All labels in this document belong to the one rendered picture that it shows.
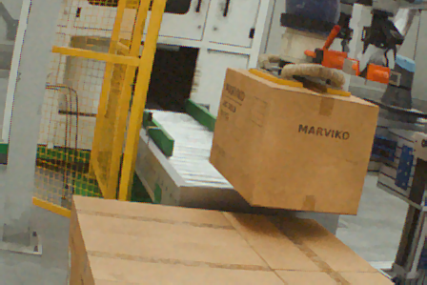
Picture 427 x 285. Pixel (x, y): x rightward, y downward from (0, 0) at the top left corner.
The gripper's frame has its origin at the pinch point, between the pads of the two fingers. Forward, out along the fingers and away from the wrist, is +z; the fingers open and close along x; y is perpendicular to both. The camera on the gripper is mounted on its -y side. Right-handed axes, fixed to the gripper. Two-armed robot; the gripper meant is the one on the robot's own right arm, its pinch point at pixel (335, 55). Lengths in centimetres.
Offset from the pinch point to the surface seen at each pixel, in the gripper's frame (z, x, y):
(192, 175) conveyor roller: 65, -47, -23
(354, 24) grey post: -17, 133, -269
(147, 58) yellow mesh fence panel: 18, -70, -58
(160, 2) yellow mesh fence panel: -11, -70, -58
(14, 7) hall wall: 27, -197, -855
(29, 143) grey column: 64, -127, -50
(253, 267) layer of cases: 63, -51, 85
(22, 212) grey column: 100, -127, -50
